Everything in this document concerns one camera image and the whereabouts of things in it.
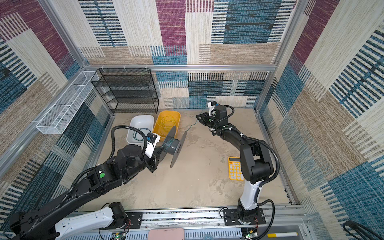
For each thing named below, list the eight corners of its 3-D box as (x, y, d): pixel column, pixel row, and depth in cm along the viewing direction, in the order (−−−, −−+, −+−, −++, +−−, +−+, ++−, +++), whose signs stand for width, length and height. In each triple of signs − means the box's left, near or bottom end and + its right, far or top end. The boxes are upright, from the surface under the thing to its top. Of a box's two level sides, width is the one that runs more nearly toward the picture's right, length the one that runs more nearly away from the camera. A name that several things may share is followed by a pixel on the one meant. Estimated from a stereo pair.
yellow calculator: (229, 180, 88) (230, 179, 85) (226, 158, 96) (227, 156, 94) (243, 180, 88) (244, 179, 85) (238, 158, 96) (239, 156, 94)
